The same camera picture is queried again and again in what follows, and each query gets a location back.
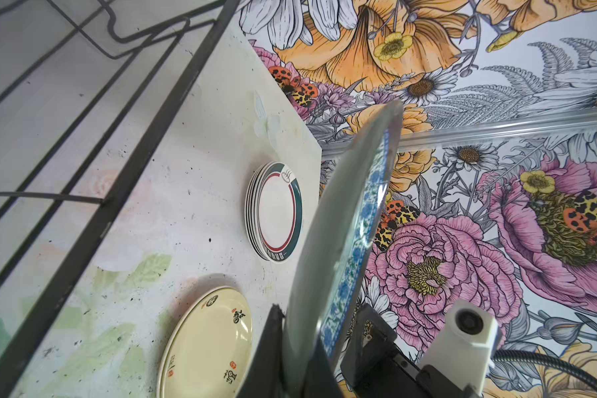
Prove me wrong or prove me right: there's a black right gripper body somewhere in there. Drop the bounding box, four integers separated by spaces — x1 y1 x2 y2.
340 304 478 398

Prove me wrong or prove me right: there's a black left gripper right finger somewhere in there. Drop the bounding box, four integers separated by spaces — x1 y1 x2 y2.
303 338 343 398

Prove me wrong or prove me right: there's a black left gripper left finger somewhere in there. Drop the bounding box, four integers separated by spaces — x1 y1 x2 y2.
236 304 285 398

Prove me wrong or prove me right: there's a teal patterned plate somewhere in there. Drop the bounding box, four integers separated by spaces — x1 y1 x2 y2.
282 100 404 397

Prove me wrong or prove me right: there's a black wire dish rack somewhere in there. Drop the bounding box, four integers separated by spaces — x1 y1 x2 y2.
0 1 235 397

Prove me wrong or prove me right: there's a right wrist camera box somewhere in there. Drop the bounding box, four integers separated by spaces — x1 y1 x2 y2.
420 299 502 395

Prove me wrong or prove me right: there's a black corrugated cable conduit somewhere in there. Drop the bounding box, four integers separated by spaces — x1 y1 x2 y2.
492 349 597 398

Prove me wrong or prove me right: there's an aluminium right corner post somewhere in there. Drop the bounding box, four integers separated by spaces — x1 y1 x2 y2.
320 105 597 159

